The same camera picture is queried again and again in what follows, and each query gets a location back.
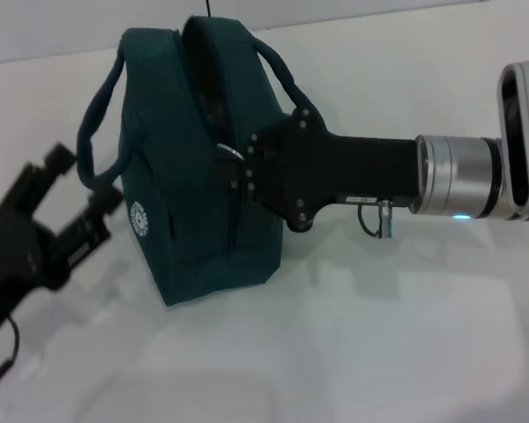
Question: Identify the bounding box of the silver metal key ring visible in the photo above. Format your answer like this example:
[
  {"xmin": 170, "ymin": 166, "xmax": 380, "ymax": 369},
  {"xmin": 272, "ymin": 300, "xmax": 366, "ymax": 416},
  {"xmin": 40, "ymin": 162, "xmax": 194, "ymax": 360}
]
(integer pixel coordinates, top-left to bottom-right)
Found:
[{"xmin": 214, "ymin": 143, "xmax": 244, "ymax": 162}]

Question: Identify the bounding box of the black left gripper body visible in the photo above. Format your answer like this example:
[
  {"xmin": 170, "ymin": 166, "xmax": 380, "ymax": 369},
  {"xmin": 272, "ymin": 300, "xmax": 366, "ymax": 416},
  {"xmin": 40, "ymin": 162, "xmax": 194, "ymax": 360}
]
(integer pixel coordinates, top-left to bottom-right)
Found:
[{"xmin": 0, "ymin": 204, "xmax": 71, "ymax": 349}]

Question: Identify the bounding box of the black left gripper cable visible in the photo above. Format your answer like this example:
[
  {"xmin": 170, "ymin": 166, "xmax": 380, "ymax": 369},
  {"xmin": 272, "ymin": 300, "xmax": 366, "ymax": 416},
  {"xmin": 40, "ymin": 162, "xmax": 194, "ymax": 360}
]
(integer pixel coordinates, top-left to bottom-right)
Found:
[{"xmin": 0, "ymin": 316, "xmax": 21, "ymax": 391}]

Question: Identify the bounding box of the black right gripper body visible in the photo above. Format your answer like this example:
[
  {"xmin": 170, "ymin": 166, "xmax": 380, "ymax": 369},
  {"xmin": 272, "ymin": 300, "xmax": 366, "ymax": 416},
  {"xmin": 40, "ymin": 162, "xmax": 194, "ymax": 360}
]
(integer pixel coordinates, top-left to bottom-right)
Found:
[{"xmin": 246, "ymin": 108, "xmax": 424, "ymax": 234}]

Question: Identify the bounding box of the dark teal fabric lunch bag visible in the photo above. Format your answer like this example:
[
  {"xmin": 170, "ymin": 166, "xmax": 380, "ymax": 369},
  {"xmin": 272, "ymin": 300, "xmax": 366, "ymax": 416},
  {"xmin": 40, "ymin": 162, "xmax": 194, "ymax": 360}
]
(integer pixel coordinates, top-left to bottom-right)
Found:
[{"xmin": 77, "ymin": 15, "xmax": 321, "ymax": 308}]

